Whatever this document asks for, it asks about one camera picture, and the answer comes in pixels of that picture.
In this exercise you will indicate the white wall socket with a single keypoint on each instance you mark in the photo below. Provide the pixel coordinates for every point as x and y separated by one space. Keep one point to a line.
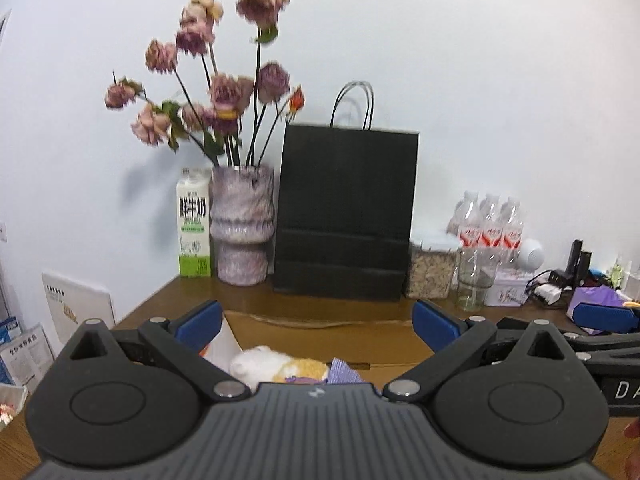
3 232

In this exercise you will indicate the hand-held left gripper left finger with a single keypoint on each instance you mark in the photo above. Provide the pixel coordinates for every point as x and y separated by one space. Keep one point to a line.
202 322

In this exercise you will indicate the dried pink rose bouquet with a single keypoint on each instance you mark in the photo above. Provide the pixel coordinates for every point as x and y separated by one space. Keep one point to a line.
227 92

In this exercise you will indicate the white round speaker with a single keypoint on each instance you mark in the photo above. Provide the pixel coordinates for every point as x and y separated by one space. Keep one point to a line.
532 255

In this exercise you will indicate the red label water bottle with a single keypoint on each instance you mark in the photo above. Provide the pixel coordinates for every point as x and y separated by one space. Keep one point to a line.
512 230
491 225
467 220

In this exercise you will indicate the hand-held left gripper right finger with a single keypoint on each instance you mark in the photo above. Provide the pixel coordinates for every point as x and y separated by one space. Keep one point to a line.
435 327

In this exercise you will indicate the white board with yellow sticker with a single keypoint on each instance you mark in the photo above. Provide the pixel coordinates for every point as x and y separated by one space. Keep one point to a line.
75 300

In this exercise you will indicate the white and green milk carton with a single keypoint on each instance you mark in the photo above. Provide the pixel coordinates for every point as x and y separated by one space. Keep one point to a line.
194 230

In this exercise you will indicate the small green bottle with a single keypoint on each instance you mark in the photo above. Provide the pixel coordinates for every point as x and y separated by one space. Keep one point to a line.
617 272

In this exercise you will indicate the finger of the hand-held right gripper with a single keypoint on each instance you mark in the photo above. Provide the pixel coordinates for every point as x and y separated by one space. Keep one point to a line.
610 342
605 316

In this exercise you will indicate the pale printed tin box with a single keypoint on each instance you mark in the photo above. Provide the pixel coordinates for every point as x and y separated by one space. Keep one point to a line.
507 290

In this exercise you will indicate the wooden desktop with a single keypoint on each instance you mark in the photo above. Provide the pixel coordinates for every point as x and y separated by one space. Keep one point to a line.
250 300

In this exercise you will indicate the black paper bag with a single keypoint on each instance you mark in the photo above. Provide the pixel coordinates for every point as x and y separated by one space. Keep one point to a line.
345 210

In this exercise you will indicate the power strip with plugs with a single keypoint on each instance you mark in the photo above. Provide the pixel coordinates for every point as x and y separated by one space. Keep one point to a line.
547 292

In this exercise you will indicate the clear drinking glass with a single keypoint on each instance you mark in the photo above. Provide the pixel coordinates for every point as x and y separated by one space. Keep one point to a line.
475 290

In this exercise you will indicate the black upright device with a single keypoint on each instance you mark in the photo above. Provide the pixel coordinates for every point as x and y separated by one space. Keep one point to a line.
575 260

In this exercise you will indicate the purple knitted pouch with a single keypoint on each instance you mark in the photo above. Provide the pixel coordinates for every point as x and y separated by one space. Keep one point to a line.
342 372

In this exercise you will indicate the purple mottled ceramic vase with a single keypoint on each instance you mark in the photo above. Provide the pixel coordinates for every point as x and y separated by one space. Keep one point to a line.
242 225

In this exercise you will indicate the white and yellow plush toy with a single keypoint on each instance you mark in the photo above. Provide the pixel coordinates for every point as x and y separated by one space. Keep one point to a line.
265 362

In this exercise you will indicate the clear jar of grain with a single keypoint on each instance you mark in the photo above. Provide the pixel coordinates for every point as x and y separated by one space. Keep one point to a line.
430 270

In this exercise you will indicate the white storage bin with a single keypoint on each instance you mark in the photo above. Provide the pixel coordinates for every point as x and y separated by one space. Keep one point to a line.
12 405

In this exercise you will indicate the purple tissue pack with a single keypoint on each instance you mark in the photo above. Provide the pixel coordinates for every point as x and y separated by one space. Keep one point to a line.
597 296

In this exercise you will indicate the red pumpkin print cardboard box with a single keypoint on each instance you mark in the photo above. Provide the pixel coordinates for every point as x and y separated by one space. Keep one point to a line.
350 340

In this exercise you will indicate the person's right hand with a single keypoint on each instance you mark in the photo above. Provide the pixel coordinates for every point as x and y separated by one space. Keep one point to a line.
635 435

